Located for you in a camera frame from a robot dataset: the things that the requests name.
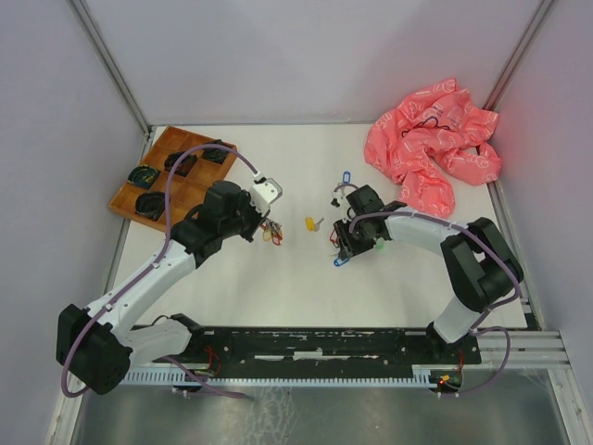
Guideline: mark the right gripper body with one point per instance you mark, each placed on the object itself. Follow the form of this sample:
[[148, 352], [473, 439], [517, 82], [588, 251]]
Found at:
[[351, 243]]

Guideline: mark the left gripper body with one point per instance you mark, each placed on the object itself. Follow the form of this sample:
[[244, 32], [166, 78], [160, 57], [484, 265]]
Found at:
[[246, 220]]

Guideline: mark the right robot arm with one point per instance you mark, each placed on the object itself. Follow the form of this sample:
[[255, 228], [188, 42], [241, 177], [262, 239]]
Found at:
[[483, 272]]

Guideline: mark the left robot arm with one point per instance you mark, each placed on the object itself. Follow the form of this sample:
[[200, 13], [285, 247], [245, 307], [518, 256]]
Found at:
[[100, 342]]

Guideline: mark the key with red tag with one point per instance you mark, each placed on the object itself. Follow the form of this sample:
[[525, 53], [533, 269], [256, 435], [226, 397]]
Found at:
[[332, 237]]

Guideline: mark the key with green tag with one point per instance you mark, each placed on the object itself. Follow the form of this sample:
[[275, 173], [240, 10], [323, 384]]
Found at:
[[379, 244]]

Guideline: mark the key with yellow tag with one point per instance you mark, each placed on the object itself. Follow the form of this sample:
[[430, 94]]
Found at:
[[312, 225]]

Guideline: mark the key with light blue tag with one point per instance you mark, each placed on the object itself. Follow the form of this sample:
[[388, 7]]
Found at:
[[346, 178]]

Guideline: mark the black coiled item in tray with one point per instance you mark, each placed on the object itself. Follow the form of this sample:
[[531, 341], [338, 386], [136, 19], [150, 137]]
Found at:
[[185, 166], [215, 155], [150, 205]]

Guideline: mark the wooden compartment tray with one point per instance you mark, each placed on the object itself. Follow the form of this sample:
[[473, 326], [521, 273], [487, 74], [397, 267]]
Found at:
[[185, 192]]

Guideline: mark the black green coiled item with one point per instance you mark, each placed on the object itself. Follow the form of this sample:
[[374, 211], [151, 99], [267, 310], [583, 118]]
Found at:
[[143, 176]]

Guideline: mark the pink patterned cloth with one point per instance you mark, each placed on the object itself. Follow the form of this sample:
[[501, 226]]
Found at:
[[434, 134]]

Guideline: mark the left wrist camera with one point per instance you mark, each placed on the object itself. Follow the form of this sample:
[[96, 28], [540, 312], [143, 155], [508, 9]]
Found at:
[[263, 193]]

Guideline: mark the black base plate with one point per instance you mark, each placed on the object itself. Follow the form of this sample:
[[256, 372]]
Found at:
[[292, 353]]

